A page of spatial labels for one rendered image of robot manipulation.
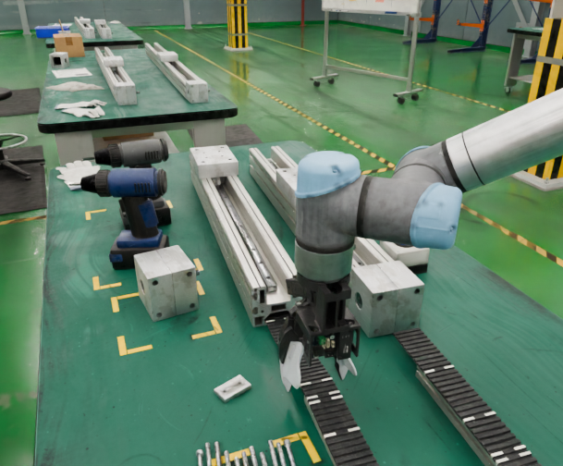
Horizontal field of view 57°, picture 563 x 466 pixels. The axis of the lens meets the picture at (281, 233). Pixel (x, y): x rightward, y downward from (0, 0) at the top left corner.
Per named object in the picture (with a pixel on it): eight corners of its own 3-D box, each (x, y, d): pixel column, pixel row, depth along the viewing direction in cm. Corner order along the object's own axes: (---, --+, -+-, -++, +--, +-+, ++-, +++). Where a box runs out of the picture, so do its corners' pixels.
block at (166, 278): (210, 305, 101) (207, 263, 97) (152, 322, 96) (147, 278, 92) (192, 282, 109) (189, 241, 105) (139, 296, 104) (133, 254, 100)
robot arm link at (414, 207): (466, 168, 64) (377, 159, 67) (462, 199, 54) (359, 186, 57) (456, 226, 67) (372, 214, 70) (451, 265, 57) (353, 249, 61)
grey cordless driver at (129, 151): (177, 224, 134) (168, 141, 124) (96, 238, 127) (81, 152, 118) (170, 213, 141) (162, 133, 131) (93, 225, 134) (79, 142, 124)
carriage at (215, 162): (238, 184, 144) (238, 161, 141) (200, 189, 141) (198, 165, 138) (227, 165, 157) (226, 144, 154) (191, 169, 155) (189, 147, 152)
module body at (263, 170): (395, 301, 102) (399, 264, 99) (348, 310, 100) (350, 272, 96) (279, 170, 171) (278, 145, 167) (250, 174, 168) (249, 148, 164)
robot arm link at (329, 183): (359, 173, 57) (286, 164, 59) (353, 260, 61) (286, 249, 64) (373, 152, 63) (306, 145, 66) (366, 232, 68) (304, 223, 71)
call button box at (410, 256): (427, 273, 112) (431, 247, 109) (386, 279, 110) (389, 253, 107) (409, 255, 119) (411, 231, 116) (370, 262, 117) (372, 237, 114)
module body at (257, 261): (304, 318, 97) (305, 279, 94) (252, 327, 95) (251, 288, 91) (222, 177, 166) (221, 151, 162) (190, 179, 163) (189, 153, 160)
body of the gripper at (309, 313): (306, 371, 68) (309, 294, 63) (287, 333, 76) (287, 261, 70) (360, 360, 70) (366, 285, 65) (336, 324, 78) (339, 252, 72)
